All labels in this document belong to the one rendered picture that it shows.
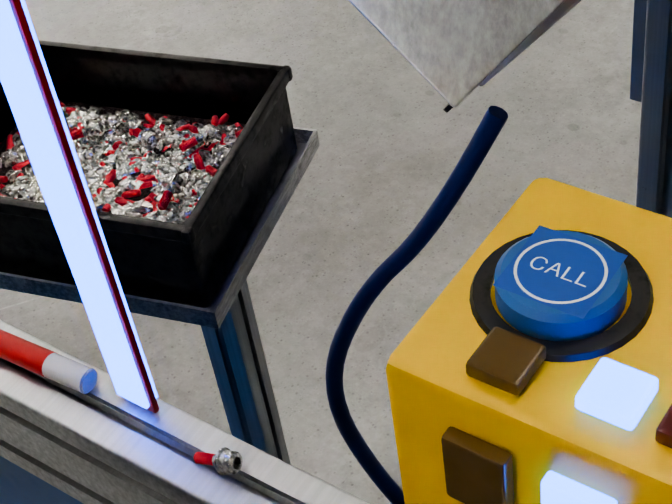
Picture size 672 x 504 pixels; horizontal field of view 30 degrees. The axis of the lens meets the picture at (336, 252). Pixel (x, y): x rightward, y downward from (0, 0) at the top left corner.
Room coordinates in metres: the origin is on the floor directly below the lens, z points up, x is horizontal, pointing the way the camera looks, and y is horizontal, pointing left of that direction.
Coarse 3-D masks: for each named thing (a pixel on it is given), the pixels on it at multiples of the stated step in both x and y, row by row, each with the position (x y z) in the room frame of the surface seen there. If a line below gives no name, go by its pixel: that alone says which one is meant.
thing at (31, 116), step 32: (0, 0) 0.43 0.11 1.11; (0, 32) 0.44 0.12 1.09; (0, 64) 0.44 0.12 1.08; (32, 96) 0.43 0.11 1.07; (32, 128) 0.44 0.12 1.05; (32, 160) 0.44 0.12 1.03; (64, 192) 0.43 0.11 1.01; (64, 224) 0.44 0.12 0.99; (96, 256) 0.43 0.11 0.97; (96, 288) 0.43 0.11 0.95; (96, 320) 0.44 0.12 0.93; (128, 352) 0.43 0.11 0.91; (128, 384) 0.43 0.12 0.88
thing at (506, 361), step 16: (496, 336) 0.25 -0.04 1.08; (512, 336) 0.25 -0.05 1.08; (480, 352) 0.24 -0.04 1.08; (496, 352) 0.24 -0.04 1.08; (512, 352) 0.24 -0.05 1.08; (528, 352) 0.24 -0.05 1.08; (544, 352) 0.24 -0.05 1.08; (480, 368) 0.24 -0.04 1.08; (496, 368) 0.24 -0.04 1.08; (512, 368) 0.24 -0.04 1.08; (528, 368) 0.23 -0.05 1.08; (496, 384) 0.23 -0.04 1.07; (512, 384) 0.23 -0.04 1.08
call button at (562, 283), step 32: (512, 256) 0.28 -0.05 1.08; (544, 256) 0.27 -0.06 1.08; (576, 256) 0.27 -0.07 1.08; (608, 256) 0.27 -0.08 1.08; (512, 288) 0.26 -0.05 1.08; (544, 288) 0.26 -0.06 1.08; (576, 288) 0.26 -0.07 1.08; (608, 288) 0.26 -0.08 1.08; (512, 320) 0.26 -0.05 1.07; (544, 320) 0.25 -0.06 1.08; (576, 320) 0.25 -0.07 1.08; (608, 320) 0.25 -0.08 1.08
